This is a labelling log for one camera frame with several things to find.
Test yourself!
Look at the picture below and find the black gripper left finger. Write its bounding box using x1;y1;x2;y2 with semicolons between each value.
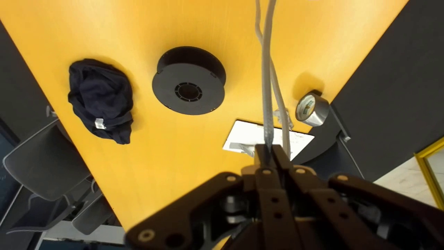
124;143;302;250

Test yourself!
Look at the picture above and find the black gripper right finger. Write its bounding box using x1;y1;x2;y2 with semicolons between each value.
271;143;444;250

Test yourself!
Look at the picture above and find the white rope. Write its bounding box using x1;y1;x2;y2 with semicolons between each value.
253;0;294;158

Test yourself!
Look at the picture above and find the small silver metal object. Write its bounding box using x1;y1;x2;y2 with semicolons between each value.
294;90;331;128

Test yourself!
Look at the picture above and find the dark grey office chair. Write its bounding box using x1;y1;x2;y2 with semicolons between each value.
70;186;116;236
1;116;95;233

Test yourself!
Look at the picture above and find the black cap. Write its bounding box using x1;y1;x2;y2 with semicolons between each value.
66;58;135;146

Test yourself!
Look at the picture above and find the yellow window frame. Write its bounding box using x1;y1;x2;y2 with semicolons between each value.
413;137;444;210

